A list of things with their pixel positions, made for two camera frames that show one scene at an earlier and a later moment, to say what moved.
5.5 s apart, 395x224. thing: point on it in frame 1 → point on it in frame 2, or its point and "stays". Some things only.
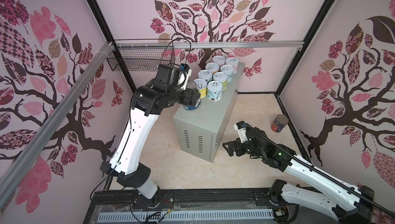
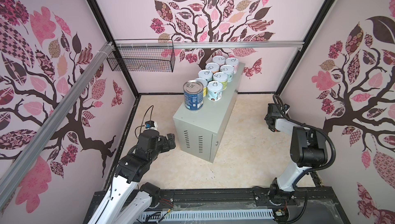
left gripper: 190,95 → 166,147
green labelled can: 222,77 stays
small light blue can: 205,74 stays
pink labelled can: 219,59 stays
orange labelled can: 213,67 stays
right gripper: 236,143 → 266,117
